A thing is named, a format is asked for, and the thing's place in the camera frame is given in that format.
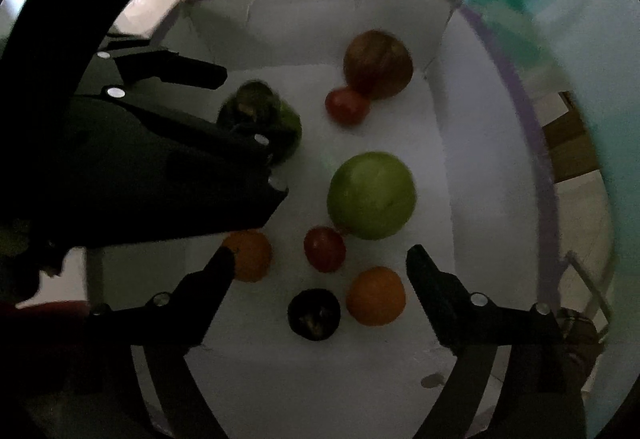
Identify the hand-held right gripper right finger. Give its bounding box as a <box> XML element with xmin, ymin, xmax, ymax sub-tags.
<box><xmin>406</xmin><ymin>244</ymin><xmax>588</xmax><ymax>439</ymax></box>

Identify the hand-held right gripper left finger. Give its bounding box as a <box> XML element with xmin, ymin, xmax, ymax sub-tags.
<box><xmin>60</xmin><ymin>246</ymin><xmax>237</xmax><ymax>439</ymax></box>

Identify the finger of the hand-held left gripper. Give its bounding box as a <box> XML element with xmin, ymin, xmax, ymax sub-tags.
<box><xmin>95</xmin><ymin>46</ymin><xmax>228</xmax><ymax>90</ymax></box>
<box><xmin>100</xmin><ymin>88</ymin><xmax>290</xmax><ymax>250</ymax></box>

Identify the small orange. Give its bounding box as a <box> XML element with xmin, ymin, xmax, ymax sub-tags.
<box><xmin>222</xmin><ymin>229</ymin><xmax>273</xmax><ymax>282</ymax></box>

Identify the green apple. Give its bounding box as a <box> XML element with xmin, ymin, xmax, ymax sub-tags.
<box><xmin>327</xmin><ymin>152</ymin><xmax>417</xmax><ymax>241</ymax></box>

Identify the red tomato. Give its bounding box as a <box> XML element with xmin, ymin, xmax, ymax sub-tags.
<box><xmin>303</xmin><ymin>226</ymin><xmax>347</xmax><ymax>273</ymax></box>
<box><xmin>325</xmin><ymin>87</ymin><xmax>372</xmax><ymax>125</ymax></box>

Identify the green tomato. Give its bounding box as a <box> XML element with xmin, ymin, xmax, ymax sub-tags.
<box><xmin>216</xmin><ymin>80</ymin><xmax>303</xmax><ymax>165</ymax></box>

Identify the dark round fruit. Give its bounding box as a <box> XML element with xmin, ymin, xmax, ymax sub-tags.
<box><xmin>287</xmin><ymin>288</ymin><xmax>342</xmax><ymax>341</ymax></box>

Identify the brown round fruit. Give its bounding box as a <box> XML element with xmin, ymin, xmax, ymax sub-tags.
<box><xmin>343</xmin><ymin>30</ymin><xmax>415</xmax><ymax>100</ymax></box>

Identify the teal checkered tablecloth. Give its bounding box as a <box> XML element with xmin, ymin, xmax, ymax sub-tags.
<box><xmin>464</xmin><ymin>0</ymin><xmax>640</xmax><ymax>439</ymax></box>

